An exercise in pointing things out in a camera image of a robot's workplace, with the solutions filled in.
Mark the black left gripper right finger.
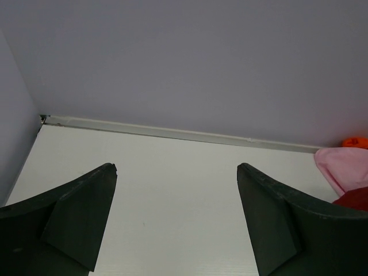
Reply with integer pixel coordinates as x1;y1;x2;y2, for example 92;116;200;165
237;163;367;275

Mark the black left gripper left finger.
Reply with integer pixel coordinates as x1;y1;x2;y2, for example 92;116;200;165
1;163;117;275

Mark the dark red t shirt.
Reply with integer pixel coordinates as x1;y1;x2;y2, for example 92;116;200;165
333;187;368;212

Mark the pink t shirt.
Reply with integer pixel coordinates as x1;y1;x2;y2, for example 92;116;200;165
314;147;367;197

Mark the orange t shirt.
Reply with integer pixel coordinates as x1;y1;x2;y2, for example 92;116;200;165
342;137;368;150

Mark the white table edge rail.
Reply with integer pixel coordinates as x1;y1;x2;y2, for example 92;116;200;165
41;115;320;154

